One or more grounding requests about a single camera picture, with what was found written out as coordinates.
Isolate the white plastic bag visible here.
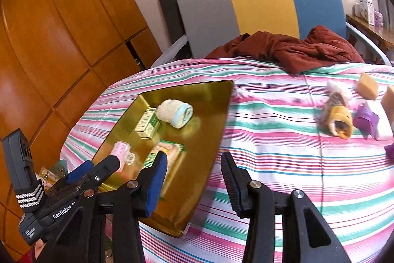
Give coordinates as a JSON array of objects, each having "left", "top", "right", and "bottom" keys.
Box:
[{"left": 326, "top": 80, "right": 353, "bottom": 103}]

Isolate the small purple box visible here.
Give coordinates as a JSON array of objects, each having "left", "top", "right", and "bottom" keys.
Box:
[{"left": 353, "top": 104, "right": 380, "bottom": 137}]

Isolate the white carton box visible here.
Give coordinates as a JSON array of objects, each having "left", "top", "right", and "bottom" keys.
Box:
[{"left": 358, "top": 0, "right": 375, "bottom": 25}]

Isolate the gold metal tray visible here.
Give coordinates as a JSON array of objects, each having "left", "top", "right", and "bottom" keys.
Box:
[{"left": 91, "top": 80, "right": 235, "bottom": 238}]

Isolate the grey yellow blue chair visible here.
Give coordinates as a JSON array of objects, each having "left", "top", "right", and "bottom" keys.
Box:
[{"left": 155, "top": 0, "right": 391, "bottom": 66}]

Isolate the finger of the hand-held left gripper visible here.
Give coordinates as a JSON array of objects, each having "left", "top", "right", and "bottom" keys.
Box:
[
  {"left": 65, "top": 160, "right": 94, "bottom": 185},
  {"left": 83, "top": 155, "right": 121, "bottom": 190}
]

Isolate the small pink-capped bottle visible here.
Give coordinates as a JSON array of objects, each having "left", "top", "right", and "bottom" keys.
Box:
[{"left": 113, "top": 141, "right": 136, "bottom": 173}]

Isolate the rolled white and blue towel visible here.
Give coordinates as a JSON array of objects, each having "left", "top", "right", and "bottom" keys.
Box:
[{"left": 156, "top": 99, "right": 194, "bottom": 129}]

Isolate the rolled yellow and grey sock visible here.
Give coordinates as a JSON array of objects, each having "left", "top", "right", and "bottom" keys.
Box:
[{"left": 319, "top": 92, "right": 353, "bottom": 139}]

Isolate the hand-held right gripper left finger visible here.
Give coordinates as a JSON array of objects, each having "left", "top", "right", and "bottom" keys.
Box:
[{"left": 35, "top": 150, "right": 168, "bottom": 263}]

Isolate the small green and white box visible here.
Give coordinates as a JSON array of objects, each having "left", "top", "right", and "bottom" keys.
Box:
[{"left": 134, "top": 107, "right": 162, "bottom": 139}]

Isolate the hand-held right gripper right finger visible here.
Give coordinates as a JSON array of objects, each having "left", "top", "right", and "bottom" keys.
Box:
[{"left": 220, "top": 151, "right": 351, "bottom": 263}]

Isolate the wooden wardrobe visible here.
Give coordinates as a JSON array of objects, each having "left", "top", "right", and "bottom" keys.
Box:
[{"left": 0, "top": 0, "right": 164, "bottom": 254}]

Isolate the blocky yellow sponge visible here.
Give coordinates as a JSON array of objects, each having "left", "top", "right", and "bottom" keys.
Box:
[{"left": 356, "top": 72, "right": 379, "bottom": 101}]

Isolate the black padded post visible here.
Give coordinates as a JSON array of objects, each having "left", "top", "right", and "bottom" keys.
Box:
[{"left": 156, "top": 0, "right": 187, "bottom": 45}]

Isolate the wooden desk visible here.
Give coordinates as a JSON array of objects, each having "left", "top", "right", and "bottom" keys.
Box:
[{"left": 345, "top": 14, "right": 394, "bottom": 52}]

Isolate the rust brown cloth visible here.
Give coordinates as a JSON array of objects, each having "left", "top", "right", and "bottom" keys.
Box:
[{"left": 205, "top": 25, "right": 365, "bottom": 74}]

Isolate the green snack packet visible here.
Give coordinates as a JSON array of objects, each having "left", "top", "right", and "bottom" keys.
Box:
[{"left": 142, "top": 140, "right": 187, "bottom": 173}]

